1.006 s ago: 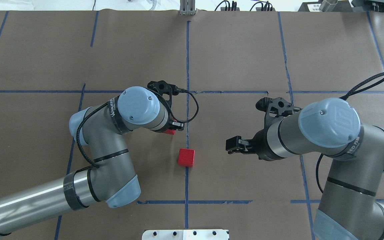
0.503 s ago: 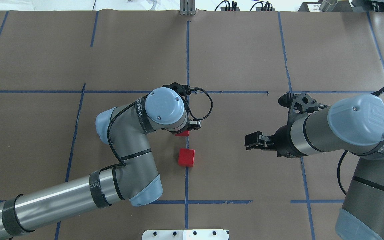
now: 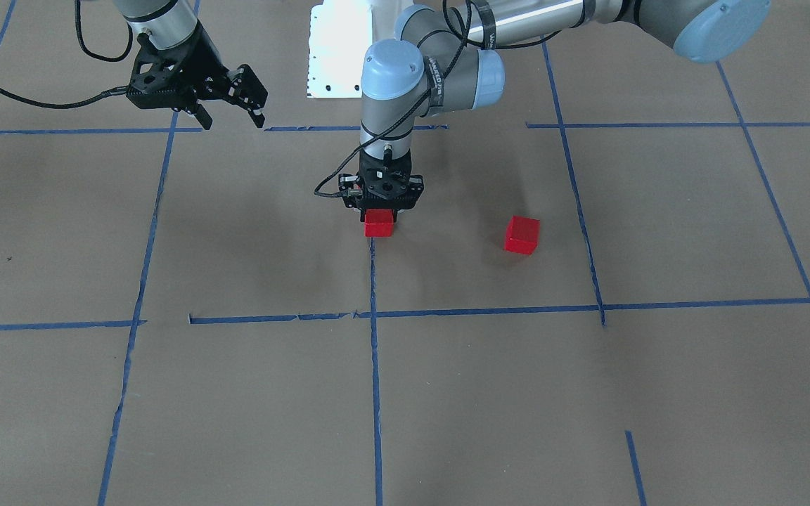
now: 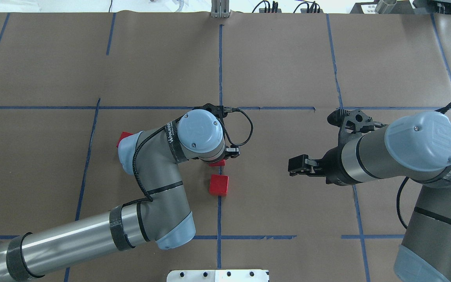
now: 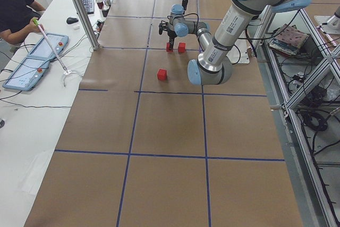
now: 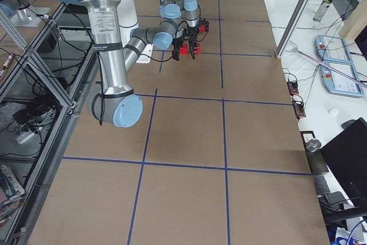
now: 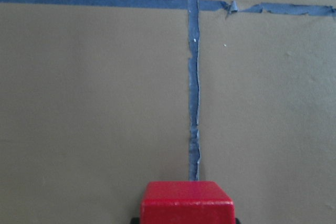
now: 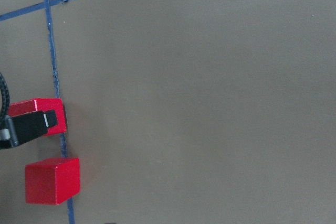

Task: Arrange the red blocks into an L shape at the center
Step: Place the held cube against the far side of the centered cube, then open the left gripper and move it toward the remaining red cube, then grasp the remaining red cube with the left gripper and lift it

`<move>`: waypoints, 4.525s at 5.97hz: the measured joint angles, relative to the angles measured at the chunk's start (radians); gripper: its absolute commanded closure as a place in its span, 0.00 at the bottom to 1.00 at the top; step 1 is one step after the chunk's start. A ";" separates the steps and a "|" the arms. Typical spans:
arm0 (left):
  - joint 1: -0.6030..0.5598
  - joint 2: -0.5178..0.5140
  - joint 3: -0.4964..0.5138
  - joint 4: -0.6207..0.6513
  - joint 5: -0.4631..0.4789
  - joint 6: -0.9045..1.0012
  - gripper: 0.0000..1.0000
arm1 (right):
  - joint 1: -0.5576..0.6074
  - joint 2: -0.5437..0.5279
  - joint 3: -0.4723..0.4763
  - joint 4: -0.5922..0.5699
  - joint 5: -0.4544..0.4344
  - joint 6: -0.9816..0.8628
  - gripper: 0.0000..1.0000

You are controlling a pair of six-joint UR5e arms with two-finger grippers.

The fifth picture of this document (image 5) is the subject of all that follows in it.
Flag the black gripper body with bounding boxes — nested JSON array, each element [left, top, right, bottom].
[[158, 20, 177, 38]]

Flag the red block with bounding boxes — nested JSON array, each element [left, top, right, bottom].
[[166, 43, 173, 53], [157, 69, 167, 81], [177, 42, 186, 53]]

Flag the metal cup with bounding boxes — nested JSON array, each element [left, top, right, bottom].
[[103, 0, 111, 7]]

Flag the black computer mouse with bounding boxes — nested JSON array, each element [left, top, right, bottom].
[[66, 17, 79, 24]]

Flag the upper teach pendant tablet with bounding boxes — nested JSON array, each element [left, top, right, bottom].
[[27, 33, 69, 60]]

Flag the teach pendant tablet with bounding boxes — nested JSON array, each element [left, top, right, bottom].
[[2, 57, 50, 91], [27, 33, 69, 60]]

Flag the stack of books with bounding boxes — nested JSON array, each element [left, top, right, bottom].
[[269, 24, 309, 56]]

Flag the lower teach pendant tablet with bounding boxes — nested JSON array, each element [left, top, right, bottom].
[[2, 57, 50, 91]]

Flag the seated person black shirt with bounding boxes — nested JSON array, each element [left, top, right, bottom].
[[1, 0, 46, 45]]

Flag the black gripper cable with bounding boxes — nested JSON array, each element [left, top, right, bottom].
[[169, 12, 202, 41]]

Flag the aluminium frame post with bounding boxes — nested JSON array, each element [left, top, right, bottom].
[[72, 0, 99, 50]]

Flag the metal rod green handle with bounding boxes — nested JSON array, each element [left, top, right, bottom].
[[32, 18, 72, 75]]

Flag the aluminium table frame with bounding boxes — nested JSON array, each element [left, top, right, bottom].
[[249, 7, 339, 226]]

